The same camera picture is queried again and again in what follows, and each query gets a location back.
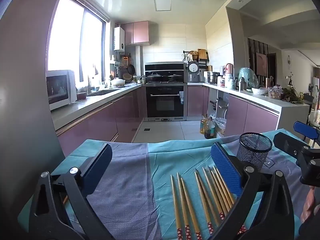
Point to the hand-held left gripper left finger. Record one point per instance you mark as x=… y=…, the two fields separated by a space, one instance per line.
x=97 y=170

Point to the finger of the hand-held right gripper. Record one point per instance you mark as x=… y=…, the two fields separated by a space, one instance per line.
x=285 y=142
x=306 y=130

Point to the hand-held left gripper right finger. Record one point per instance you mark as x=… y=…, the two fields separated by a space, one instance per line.
x=226 y=170

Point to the bunch of wooden chopsticks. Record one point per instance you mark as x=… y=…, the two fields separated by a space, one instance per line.
x=220 y=195

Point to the black mesh utensil holder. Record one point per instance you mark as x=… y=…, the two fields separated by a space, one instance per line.
x=252 y=155

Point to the person's right hand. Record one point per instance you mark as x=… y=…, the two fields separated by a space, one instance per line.
x=310 y=205

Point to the green potted plant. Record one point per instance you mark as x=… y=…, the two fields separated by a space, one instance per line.
x=292 y=95

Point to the pink kitchen base cabinets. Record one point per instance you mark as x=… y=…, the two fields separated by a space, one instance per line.
x=100 y=122
x=250 y=117

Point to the dark cooking oil bottle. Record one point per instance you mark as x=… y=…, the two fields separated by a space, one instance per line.
x=210 y=130

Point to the teal and purple tablecloth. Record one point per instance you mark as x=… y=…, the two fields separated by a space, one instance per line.
x=140 y=180

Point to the clear plastic bag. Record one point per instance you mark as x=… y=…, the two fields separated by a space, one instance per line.
x=220 y=125

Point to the clear food container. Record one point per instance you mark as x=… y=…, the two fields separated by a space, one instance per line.
x=275 y=93

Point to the steel thermos bottle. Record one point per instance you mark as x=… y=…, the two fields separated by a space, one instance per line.
x=242 y=85

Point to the teal covered fan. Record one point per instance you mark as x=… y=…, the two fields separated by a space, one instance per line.
x=247 y=77

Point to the dark red bowl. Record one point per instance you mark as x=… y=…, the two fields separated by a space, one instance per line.
x=81 y=96

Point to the white casserole pot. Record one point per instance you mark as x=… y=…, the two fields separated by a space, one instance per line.
x=117 y=83

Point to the white countertop appliance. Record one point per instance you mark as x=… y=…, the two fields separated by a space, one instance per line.
x=60 y=87

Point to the black built-in oven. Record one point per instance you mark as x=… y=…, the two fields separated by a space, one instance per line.
x=165 y=102

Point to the pink kettle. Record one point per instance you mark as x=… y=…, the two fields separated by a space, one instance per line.
x=228 y=68

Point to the stainless steel pot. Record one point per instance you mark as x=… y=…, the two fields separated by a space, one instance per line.
x=213 y=78

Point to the white rice cooker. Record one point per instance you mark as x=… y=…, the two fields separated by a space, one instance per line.
x=193 y=71

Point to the black lidded wok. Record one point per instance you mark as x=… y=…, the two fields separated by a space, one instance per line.
x=175 y=77
x=154 y=76

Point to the hanging black pan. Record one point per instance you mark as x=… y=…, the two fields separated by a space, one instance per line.
x=131 y=69

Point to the wooden cutting board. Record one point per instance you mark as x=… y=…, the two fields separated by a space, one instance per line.
x=201 y=54

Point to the black range hood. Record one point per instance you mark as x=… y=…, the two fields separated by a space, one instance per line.
x=163 y=66

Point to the kitchen window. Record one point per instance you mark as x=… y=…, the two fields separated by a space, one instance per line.
x=67 y=37

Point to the ceiling light panel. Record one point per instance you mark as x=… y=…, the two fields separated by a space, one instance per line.
x=162 y=2

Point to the pink wall painting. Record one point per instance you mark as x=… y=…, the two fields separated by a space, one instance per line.
x=261 y=63

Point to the black wall shelf rack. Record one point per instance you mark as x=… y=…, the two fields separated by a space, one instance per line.
x=202 y=61

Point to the white wall water heater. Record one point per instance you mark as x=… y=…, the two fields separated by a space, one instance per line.
x=119 y=38

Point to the pink wall cabinet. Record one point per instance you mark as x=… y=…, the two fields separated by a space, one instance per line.
x=136 y=32

